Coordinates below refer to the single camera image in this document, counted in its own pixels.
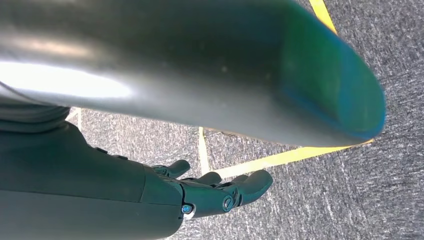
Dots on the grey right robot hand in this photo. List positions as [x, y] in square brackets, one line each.
[82, 185]

